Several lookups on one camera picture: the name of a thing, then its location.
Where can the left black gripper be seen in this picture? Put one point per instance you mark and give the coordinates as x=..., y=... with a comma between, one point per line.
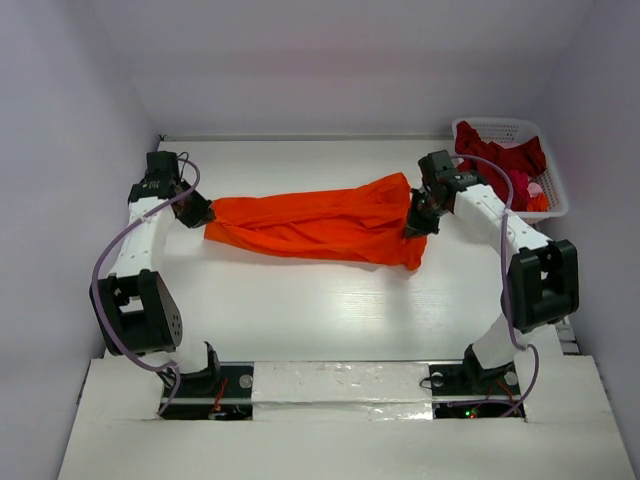
x=201, y=215

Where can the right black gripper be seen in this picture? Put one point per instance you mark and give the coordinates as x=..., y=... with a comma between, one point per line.
x=420, y=209

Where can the orange t shirt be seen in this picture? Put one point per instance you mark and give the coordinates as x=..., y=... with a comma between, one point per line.
x=364, y=224

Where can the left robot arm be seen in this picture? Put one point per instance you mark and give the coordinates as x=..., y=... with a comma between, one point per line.
x=135, y=311

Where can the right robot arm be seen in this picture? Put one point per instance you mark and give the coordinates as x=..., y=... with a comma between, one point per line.
x=540, y=280

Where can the pink cloth in basket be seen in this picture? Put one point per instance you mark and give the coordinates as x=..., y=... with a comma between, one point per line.
x=525, y=188

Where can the small orange cloth in basket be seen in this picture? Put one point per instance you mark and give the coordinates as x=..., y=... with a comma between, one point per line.
x=538, y=203

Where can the dark red t shirt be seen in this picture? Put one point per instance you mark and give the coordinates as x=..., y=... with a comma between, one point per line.
x=527, y=157

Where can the white plastic basket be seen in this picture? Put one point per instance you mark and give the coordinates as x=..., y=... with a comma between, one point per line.
x=509, y=132

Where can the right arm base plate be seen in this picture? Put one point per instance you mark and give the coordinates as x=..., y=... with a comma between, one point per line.
x=454, y=396

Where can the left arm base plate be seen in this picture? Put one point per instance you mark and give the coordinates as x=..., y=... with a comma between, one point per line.
x=202, y=397

